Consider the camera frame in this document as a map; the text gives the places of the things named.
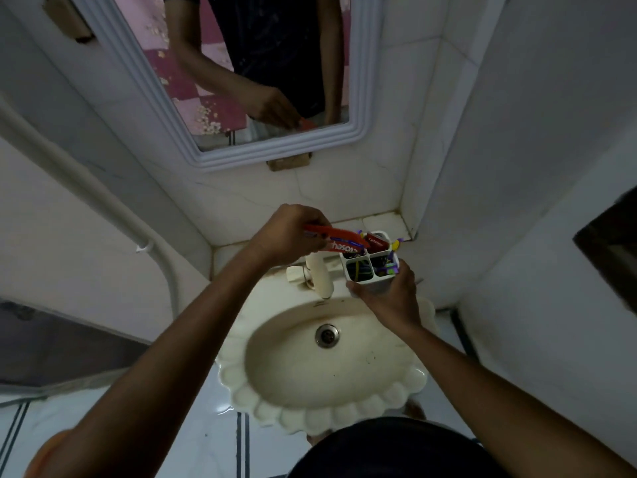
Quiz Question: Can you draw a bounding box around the person's right hand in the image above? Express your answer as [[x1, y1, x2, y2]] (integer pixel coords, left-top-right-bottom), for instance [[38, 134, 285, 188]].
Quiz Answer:
[[346, 259, 424, 340]]

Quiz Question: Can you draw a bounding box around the small wooden block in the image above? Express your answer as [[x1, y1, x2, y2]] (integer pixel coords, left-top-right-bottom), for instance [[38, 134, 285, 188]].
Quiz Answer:
[[266, 152, 313, 173]]

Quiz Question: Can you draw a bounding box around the large wooden block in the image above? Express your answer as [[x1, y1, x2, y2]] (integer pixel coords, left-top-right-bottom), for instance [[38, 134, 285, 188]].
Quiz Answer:
[[41, 0, 96, 44]]

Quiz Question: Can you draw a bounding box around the white tap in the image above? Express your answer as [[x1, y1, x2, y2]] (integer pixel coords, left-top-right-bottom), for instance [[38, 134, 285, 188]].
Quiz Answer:
[[286, 252, 335, 300]]

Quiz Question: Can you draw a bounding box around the red toothpaste tube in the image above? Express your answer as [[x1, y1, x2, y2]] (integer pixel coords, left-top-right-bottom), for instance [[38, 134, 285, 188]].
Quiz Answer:
[[304, 223, 371, 255]]

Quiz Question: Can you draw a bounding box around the cream scalloped washbasin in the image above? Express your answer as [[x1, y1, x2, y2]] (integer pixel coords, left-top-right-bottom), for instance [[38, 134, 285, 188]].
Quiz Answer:
[[215, 261, 439, 437]]

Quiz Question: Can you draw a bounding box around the person's right forearm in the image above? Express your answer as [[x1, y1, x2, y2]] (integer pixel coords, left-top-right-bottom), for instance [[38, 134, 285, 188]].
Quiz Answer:
[[404, 323, 637, 478]]

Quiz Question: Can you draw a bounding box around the person's dark shirt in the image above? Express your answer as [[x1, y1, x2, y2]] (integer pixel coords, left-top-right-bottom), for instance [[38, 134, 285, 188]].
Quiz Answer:
[[288, 416, 509, 478]]

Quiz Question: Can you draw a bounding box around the white toothbrush holder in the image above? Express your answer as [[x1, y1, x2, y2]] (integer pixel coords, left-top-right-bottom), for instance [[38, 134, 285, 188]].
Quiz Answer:
[[339, 230, 401, 297]]

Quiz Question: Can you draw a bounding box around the white wall pipe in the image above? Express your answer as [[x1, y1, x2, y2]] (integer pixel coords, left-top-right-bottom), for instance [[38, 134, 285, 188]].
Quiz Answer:
[[0, 96, 181, 320]]

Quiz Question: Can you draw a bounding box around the person's left hand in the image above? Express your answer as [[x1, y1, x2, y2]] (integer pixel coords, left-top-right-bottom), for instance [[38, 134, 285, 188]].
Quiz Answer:
[[249, 204, 332, 269]]

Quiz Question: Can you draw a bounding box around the white framed mirror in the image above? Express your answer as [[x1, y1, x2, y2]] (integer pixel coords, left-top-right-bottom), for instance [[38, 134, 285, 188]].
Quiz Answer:
[[67, 0, 387, 173]]

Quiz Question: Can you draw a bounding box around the metal sink drain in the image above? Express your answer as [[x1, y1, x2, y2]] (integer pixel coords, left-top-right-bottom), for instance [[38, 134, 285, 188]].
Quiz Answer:
[[315, 323, 341, 350]]

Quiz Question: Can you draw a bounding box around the person's left forearm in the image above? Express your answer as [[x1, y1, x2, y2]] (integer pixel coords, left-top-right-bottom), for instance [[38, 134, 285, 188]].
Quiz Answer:
[[37, 242, 272, 478]]

